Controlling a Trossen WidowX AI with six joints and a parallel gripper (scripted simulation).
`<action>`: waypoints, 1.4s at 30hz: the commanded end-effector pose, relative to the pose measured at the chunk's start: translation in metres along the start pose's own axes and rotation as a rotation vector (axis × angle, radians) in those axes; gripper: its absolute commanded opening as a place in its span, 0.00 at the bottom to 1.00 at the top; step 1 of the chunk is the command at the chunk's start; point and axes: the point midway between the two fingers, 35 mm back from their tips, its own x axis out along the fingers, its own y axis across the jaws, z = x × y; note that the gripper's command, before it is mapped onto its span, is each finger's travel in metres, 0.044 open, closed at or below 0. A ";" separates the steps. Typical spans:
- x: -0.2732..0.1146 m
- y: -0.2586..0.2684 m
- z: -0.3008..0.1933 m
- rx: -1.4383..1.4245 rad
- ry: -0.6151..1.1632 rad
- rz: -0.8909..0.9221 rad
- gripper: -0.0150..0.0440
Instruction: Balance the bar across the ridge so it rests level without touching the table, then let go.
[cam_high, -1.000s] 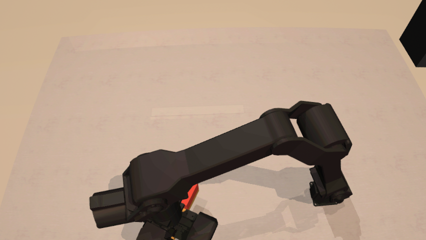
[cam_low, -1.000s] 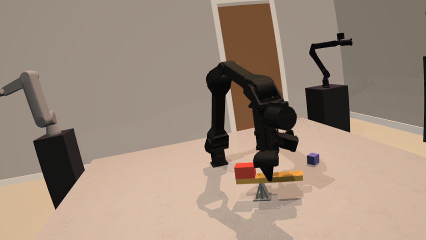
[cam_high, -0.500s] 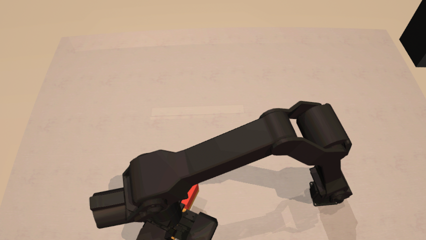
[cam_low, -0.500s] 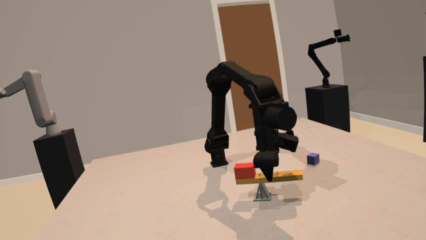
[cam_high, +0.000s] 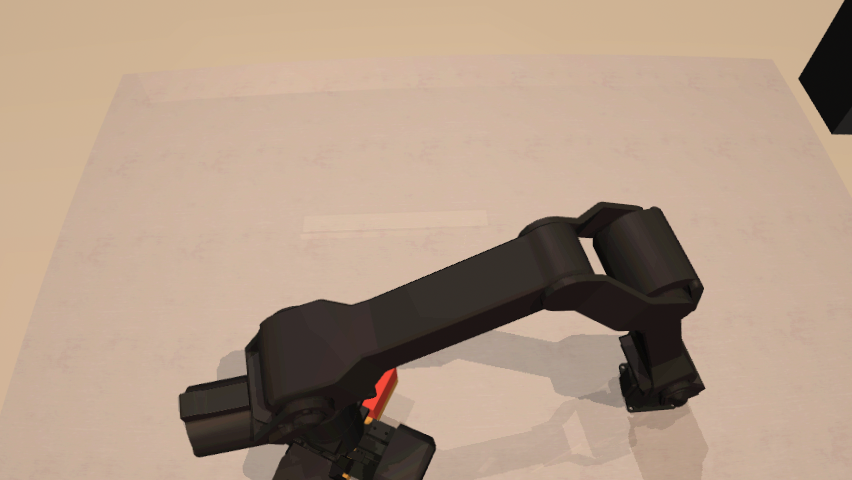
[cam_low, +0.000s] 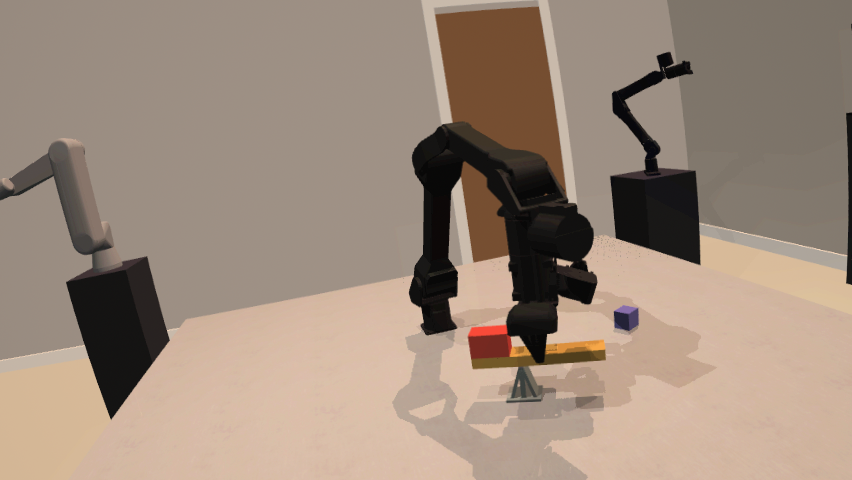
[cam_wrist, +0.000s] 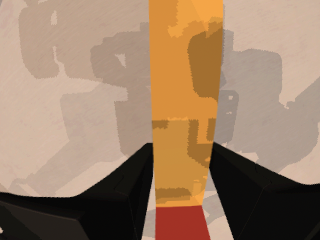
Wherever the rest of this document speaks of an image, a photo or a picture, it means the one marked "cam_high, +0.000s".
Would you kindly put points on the orange bar with red end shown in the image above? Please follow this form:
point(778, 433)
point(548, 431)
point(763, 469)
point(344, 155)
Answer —
point(385, 388)

